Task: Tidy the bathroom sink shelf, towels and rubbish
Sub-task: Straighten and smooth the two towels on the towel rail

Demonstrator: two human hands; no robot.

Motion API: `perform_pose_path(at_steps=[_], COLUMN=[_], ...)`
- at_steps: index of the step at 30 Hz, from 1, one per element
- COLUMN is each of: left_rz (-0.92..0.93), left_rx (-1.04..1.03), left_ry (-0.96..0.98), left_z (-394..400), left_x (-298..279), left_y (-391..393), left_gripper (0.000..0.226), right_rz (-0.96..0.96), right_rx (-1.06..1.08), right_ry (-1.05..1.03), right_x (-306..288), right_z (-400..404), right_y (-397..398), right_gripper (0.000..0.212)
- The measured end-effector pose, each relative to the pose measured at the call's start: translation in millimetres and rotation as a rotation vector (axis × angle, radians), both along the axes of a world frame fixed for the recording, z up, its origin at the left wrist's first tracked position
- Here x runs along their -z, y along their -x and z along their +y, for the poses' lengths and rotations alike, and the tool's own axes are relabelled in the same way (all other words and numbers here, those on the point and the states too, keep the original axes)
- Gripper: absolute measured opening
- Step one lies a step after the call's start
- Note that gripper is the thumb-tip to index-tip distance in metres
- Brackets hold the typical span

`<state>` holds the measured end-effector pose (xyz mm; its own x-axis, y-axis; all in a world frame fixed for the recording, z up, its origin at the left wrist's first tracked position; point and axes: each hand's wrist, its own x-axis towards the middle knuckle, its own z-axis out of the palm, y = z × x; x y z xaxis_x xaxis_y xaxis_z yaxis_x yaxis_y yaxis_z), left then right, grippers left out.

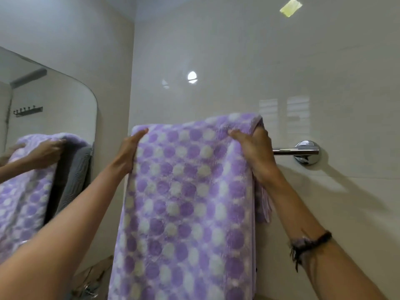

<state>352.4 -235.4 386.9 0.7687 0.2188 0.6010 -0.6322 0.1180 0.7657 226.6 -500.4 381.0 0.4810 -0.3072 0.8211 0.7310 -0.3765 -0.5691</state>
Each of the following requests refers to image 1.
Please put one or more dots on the person's left hand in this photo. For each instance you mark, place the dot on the person's left hand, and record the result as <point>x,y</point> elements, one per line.
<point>128,153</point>

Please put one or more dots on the rounded wall mirror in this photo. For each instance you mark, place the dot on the rounded wall mirror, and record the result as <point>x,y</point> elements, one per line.
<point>47,99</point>

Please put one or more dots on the person's right forearm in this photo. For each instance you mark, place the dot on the person's right forearm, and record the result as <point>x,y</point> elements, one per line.
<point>315,243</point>

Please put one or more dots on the chrome towel bar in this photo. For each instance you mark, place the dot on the chrome towel bar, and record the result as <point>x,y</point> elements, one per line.
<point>300,151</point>

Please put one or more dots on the purple dotted towel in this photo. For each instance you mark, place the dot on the purple dotted towel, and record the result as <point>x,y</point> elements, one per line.
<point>187,209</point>

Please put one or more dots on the person's left forearm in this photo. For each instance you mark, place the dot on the person's left forearm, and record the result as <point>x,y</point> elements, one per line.
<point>62,234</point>

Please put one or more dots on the person's right hand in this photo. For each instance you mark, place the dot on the person's right hand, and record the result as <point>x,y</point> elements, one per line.
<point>257,156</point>

